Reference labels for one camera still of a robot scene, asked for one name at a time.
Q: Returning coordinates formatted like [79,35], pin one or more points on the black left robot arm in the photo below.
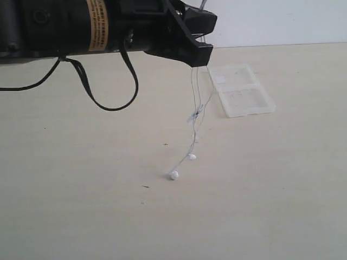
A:
[42,29]

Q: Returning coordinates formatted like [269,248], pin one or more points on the clear plastic storage case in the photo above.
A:
[240,91]

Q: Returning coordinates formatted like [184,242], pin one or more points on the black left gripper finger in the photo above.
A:
[180,45]
[198,20]

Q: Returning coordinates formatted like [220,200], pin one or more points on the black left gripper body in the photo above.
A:
[154,27]

